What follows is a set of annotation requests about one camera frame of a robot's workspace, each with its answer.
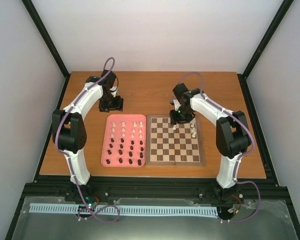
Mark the left controller circuit board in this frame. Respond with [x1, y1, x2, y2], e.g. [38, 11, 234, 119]
[85, 192, 100, 210]

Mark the light blue cable duct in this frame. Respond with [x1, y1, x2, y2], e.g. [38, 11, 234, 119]
[28, 203, 218, 218]

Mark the wooden chessboard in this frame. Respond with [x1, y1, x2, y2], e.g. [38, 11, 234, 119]
[145, 115, 206, 167]

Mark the black aluminium frame rail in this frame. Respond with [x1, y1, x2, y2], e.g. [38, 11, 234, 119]
[21, 175, 291, 204]

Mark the controller circuit board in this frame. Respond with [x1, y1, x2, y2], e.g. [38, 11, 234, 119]
[85, 192, 100, 210]
[227, 194, 242, 216]

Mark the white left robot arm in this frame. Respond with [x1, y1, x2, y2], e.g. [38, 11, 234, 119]
[51, 70, 124, 202]

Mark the right controller circuit board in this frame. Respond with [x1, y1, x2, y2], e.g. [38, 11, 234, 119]
[227, 194, 242, 216]

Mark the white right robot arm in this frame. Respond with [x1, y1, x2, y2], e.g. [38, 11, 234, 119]
[169, 83, 255, 189]

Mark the pink plastic tray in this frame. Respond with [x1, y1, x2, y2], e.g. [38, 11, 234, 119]
[100, 114, 147, 168]

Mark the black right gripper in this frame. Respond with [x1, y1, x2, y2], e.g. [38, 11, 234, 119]
[169, 106, 193, 126]

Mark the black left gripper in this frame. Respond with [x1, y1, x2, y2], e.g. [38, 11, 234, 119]
[99, 93, 125, 113]

